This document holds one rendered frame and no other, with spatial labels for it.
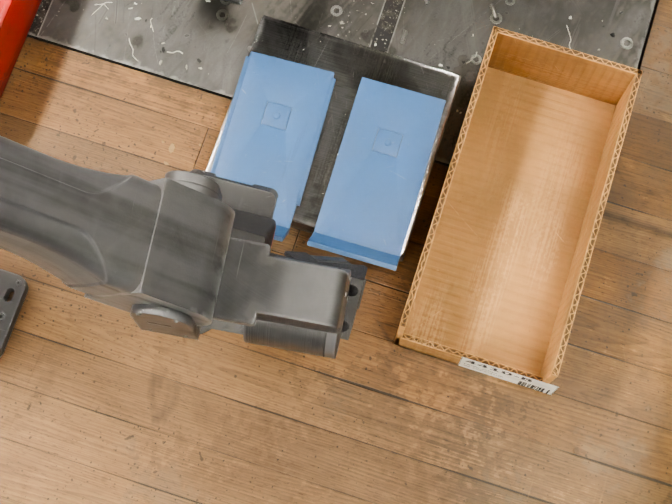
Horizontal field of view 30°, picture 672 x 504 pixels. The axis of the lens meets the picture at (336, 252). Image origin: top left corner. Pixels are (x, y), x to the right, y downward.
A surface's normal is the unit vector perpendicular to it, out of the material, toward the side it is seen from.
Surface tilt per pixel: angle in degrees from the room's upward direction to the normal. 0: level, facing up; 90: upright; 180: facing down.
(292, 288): 2
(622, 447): 0
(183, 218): 42
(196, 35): 0
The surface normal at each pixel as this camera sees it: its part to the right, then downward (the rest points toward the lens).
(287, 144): 0.02, -0.25
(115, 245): 0.67, -0.07
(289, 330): -0.15, 0.53
